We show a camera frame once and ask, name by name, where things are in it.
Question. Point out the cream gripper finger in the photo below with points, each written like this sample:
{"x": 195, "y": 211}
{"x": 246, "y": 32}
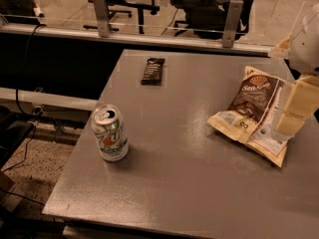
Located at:
{"x": 281, "y": 49}
{"x": 302, "y": 102}

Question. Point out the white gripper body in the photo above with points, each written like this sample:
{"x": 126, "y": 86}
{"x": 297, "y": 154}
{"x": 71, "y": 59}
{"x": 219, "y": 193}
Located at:
{"x": 306, "y": 49}

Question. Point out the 7up soda can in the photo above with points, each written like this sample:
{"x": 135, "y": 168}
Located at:
{"x": 108, "y": 126}

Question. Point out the brown chip bag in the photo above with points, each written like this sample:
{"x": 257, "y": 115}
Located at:
{"x": 250, "y": 116}

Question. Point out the dark office chair right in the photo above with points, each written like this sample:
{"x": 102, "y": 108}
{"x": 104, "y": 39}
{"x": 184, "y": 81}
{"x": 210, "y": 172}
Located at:
{"x": 207, "y": 18}

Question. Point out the dark chocolate bar wrapper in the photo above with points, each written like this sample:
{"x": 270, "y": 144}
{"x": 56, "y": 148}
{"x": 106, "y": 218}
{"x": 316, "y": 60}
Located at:
{"x": 153, "y": 72}

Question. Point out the person legs background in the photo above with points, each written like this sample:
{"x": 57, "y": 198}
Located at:
{"x": 19, "y": 11}

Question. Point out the right metal bracket post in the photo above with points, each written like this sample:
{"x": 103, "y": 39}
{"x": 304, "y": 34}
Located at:
{"x": 231, "y": 23}

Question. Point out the metal bracket post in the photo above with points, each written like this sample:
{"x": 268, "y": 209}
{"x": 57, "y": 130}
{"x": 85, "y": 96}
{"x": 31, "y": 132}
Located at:
{"x": 102, "y": 15}
{"x": 231, "y": 23}

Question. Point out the left metal bracket post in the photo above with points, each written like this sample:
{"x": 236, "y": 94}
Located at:
{"x": 102, "y": 15}

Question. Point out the white horizontal rail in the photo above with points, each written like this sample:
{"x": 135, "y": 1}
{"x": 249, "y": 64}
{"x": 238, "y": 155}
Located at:
{"x": 48, "y": 99}

